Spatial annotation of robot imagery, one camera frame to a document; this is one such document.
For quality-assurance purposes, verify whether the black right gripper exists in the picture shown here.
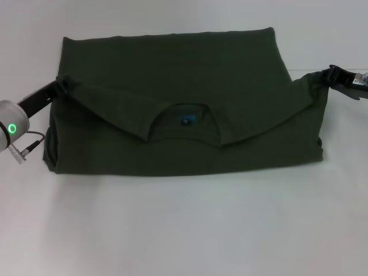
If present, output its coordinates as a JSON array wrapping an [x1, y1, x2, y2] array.
[[315, 64, 368, 102]]

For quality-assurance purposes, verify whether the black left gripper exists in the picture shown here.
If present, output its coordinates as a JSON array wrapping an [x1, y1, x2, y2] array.
[[16, 75, 72, 119]]

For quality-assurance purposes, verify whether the dark green FREE t-shirt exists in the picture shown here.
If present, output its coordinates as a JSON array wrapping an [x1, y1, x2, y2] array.
[[42, 27, 330, 175]]

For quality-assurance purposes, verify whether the silver right wrist angled plug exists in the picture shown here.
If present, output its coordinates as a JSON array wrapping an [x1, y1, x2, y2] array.
[[354, 71, 368, 86]]

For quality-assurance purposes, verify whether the silver wrist angled plug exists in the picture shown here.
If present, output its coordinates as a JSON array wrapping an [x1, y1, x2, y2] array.
[[354, 71, 368, 86], [7, 143, 26, 164]]

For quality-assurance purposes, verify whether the silver left wrist angled plug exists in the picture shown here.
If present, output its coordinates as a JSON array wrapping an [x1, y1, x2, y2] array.
[[7, 143, 26, 164]]

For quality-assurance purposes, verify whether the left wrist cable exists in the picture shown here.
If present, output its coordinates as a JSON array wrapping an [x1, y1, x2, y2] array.
[[23, 131, 47, 152]]

